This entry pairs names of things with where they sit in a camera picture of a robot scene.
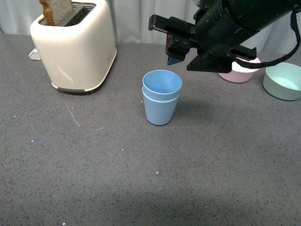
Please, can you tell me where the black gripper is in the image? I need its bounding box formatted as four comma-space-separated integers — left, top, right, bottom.
149, 0, 256, 73

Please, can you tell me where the blue plastic cup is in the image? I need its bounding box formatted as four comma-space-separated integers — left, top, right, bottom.
143, 70, 182, 101
142, 88, 179, 126

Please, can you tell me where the pink plastic bowl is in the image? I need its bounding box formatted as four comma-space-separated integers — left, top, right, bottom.
218, 61, 259, 83

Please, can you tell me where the grey curtain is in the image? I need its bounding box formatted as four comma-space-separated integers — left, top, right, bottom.
0, 0, 301, 57

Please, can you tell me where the green plastic bowl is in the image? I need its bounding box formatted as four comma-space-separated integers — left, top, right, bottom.
263, 63, 301, 101

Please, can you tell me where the cream white toaster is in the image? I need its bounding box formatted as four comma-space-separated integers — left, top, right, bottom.
30, 0, 117, 93

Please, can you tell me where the toast slice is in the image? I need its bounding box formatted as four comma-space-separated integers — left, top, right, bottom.
39, 0, 73, 26

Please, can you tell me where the white toaster lever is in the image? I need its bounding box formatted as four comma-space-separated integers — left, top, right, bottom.
28, 48, 41, 60

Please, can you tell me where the black cable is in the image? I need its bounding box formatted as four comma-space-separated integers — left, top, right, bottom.
235, 7, 301, 69

